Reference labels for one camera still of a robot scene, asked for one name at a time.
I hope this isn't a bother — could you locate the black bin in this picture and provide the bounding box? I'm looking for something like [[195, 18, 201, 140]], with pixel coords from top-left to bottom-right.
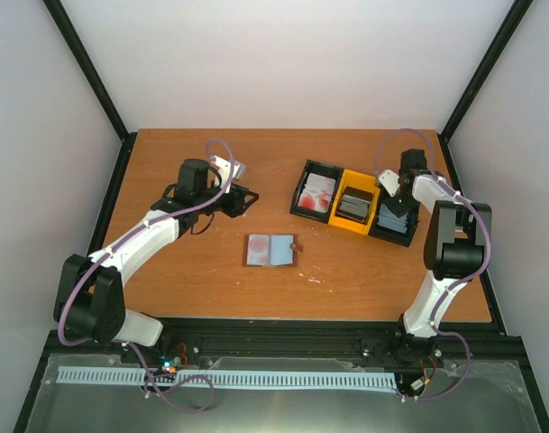
[[369, 198, 419, 247], [289, 160, 344, 224]]

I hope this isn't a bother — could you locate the yellow bin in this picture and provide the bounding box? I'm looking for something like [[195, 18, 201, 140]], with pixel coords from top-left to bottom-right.
[[328, 170, 380, 236]]

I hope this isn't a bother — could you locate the red white credit card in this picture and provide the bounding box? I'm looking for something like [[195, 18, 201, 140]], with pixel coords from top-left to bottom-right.
[[246, 234, 270, 266]]

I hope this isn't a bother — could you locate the brown leather card holder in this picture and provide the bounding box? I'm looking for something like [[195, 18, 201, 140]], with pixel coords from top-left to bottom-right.
[[242, 234, 303, 268]]

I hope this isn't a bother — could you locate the red white card stack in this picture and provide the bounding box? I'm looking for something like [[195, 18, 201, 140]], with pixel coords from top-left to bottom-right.
[[297, 172, 336, 214]]

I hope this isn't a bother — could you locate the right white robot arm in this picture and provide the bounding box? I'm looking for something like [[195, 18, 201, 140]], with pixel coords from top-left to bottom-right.
[[379, 149, 492, 364]]

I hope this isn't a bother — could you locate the blue card stack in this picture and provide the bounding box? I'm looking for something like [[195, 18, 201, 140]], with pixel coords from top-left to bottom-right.
[[377, 206, 411, 235]]

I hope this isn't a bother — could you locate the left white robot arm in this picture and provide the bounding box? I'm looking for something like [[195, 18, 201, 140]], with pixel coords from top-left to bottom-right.
[[53, 156, 259, 364]]

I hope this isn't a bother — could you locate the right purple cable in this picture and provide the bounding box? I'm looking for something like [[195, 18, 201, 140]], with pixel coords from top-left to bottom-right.
[[373, 128, 492, 402]]

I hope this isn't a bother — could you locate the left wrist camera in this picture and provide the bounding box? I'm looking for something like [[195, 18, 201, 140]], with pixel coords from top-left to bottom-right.
[[210, 155, 246, 180]]

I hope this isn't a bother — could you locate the dark grey card stack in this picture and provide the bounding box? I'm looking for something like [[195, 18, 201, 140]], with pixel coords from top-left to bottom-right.
[[335, 187, 373, 224]]

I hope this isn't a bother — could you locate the light blue cable duct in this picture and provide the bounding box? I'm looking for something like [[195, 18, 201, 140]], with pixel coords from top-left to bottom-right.
[[56, 366, 397, 393]]

